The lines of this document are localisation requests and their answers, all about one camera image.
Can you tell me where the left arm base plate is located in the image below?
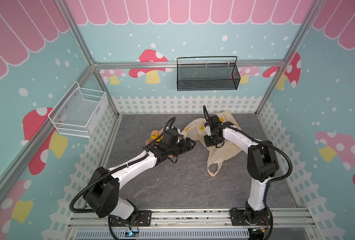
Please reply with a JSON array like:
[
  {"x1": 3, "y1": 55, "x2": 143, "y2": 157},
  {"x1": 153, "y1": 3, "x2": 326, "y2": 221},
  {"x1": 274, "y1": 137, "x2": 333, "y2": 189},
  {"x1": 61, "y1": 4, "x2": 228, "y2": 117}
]
[{"x1": 110, "y1": 210, "x2": 152, "y2": 228}]

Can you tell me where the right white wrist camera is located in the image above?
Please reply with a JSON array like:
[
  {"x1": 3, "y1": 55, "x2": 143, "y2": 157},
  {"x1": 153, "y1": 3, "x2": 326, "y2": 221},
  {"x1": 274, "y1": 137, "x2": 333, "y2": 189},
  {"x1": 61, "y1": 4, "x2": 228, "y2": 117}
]
[{"x1": 204, "y1": 123, "x2": 212, "y2": 136}]

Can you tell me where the small yellow banana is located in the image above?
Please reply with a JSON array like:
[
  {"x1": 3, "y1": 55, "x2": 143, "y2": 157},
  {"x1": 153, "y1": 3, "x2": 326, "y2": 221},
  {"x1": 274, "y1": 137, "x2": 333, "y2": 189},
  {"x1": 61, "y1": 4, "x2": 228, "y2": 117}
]
[{"x1": 150, "y1": 130, "x2": 163, "y2": 140}]

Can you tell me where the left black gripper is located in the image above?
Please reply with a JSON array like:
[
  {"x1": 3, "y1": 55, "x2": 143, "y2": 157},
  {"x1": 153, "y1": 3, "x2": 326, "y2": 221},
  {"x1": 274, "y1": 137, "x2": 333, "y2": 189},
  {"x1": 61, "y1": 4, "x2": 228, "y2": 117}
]
[{"x1": 167, "y1": 137, "x2": 197, "y2": 157}]

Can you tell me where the black mesh wall basket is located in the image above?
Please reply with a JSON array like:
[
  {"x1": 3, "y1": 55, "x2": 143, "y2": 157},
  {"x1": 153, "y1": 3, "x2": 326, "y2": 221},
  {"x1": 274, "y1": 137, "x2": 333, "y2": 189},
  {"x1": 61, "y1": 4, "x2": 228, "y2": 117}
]
[{"x1": 176, "y1": 56, "x2": 241, "y2": 92}]

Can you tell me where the pink wavy fruit plate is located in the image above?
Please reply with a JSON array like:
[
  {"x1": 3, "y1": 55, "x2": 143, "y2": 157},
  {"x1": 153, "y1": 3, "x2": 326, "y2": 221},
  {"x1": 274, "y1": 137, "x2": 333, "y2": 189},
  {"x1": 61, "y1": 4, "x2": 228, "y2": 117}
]
[{"x1": 145, "y1": 130, "x2": 164, "y2": 147}]

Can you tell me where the white mesh wall basket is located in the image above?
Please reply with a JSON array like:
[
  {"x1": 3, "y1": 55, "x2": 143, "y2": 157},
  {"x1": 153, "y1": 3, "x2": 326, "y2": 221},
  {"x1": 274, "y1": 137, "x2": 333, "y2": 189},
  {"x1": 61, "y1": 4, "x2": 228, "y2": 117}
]
[{"x1": 48, "y1": 82, "x2": 108, "y2": 138}]

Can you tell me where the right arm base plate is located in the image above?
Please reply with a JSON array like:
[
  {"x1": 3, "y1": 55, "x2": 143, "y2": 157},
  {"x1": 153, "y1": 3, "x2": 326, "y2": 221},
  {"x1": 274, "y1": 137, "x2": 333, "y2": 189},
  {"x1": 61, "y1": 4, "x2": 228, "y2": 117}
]
[{"x1": 230, "y1": 208, "x2": 272, "y2": 227}]

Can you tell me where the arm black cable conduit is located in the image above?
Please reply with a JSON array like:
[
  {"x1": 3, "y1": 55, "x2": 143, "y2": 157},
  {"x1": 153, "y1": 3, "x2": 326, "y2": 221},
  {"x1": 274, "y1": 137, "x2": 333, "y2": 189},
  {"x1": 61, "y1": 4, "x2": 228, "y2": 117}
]
[
  {"x1": 203, "y1": 104, "x2": 293, "y2": 184},
  {"x1": 68, "y1": 116, "x2": 176, "y2": 214}
]

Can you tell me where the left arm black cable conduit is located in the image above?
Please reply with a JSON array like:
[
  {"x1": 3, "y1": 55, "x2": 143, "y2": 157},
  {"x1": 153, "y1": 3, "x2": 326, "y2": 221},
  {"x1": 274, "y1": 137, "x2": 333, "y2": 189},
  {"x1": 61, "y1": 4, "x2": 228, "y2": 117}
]
[{"x1": 68, "y1": 116, "x2": 176, "y2": 214}]

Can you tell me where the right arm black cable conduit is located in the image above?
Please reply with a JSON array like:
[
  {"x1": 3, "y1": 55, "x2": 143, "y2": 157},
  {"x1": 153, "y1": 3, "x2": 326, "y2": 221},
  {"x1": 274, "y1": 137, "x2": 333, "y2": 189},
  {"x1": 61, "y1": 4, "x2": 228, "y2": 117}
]
[{"x1": 203, "y1": 104, "x2": 293, "y2": 184}]

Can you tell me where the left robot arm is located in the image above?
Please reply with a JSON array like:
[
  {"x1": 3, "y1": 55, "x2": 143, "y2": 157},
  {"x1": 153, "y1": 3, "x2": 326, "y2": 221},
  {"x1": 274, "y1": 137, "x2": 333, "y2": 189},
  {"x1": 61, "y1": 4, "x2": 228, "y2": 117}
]
[{"x1": 82, "y1": 138, "x2": 196, "y2": 220}]

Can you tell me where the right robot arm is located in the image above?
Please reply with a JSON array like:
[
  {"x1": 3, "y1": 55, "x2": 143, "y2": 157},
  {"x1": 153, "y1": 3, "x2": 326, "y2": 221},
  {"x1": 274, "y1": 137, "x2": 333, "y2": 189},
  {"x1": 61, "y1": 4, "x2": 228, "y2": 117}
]
[{"x1": 204, "y1": 126, "x2": 279, "y2": 225}]

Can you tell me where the banana print plastic bag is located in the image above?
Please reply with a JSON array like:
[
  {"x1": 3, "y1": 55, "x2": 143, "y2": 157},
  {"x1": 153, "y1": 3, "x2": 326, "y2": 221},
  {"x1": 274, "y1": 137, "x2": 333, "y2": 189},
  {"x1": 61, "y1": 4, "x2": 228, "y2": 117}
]
[{"x1": 181, "y1": 118, "x2": 242, "y2": 177}]

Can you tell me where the aluminium front rail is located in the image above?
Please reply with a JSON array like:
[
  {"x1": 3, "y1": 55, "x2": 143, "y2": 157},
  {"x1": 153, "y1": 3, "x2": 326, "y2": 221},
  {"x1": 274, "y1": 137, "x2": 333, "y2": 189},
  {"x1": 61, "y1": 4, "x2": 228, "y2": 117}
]
[{"x1": 66, "y1": 207, "x2": 316, "y2": 233}]

